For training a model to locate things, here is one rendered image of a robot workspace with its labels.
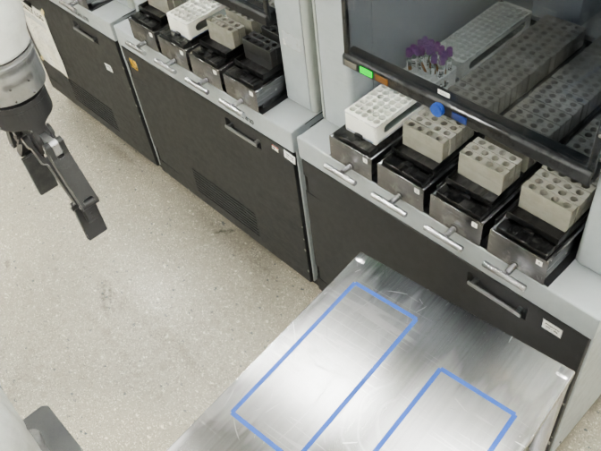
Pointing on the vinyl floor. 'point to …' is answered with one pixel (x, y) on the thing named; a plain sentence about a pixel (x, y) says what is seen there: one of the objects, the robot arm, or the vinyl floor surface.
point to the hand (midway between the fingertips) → (69, 205)
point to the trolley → (385, 378)
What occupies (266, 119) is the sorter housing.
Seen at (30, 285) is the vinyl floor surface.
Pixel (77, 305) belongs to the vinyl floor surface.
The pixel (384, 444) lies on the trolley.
